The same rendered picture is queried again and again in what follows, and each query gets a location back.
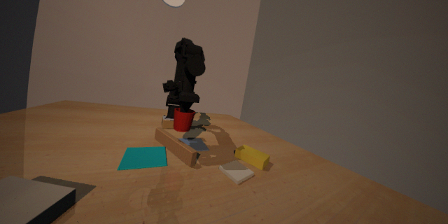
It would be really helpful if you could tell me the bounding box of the red cup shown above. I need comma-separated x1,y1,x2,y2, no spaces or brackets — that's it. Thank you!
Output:
174,108,195,132

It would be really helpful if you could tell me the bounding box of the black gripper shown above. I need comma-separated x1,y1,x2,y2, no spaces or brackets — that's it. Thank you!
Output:
174,76,200,113

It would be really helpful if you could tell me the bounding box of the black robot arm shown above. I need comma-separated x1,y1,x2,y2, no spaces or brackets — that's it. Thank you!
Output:
163,38,206,119

